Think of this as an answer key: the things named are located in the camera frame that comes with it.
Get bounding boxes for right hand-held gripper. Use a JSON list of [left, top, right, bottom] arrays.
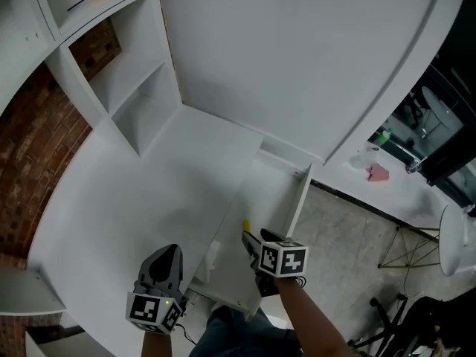
[[241, 228, 310, 298]]

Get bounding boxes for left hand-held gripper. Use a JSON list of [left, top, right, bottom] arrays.
[[126, 243, 189, 336]]

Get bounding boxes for white drawer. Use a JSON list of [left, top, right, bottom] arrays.
[[188, 149, 314, 321]]

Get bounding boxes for person's right forearm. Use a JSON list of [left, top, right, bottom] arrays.
[[273, 276, 358, 357]]

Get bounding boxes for person's left forearm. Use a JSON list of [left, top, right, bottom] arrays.
[[140, 327, 174, 357]]

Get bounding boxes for person's legs in jeans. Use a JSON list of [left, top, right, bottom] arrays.
[[188, 304, 303, 357]]

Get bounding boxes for clear plastic bag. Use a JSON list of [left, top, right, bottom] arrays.
[[349, 143, 381, 170]]

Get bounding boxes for white side panel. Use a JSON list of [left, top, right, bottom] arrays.
[[0, 267, 68, 316]]

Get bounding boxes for pink cloth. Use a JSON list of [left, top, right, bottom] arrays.
[[365, 162, 391, 183]]

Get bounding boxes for black office chair base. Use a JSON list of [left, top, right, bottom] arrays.
[[348, 293, 476, 357]]

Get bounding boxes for green-capped bottle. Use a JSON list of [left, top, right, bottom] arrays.
[[376, 127, 396, 145]]

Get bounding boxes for white round stool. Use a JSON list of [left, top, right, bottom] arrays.
[[438, 203, 469, 278]]

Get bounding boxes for white shelf unit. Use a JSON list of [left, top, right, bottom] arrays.
[[29, 0, 184, 159]]

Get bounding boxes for round glass table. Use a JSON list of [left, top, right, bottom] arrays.
[[421, 86, 465, 130]]

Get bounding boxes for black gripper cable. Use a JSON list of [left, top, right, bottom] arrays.
[[173, 321, 199, 346]]

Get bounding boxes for wire-frame stool base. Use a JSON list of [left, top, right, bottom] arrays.
[[377, 224, 440, 271]]

